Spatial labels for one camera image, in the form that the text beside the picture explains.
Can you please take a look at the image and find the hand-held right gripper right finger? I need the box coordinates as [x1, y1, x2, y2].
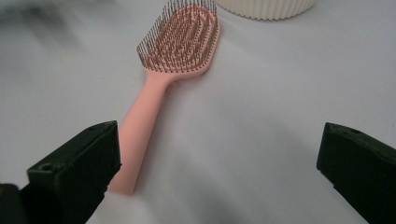
[317, 121, 396, 224]

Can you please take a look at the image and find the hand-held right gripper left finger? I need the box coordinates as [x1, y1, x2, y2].
[18, 120, 122, 224]

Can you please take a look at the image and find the pink hairbrush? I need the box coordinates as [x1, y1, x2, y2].
[106, 0, 222, 196]

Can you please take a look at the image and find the white plastic basket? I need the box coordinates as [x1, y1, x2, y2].
[214, 0, 317, 21]

